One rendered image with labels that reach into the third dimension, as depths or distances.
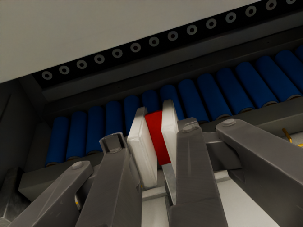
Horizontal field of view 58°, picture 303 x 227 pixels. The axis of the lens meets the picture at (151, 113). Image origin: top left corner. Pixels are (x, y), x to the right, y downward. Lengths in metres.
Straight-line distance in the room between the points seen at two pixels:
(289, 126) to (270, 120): 0.02
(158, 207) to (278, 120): 0.12
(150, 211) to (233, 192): 0.07
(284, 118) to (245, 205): 0.07
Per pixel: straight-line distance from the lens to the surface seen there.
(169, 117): 0.15
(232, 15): 0.31
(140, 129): 0.15
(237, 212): 0.22
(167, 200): 0.20
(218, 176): 0.22
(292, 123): 0.24
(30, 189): 0.27
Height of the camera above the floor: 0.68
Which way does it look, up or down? 26 degrees down
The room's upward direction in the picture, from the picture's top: 19 degrees counter-clockwise
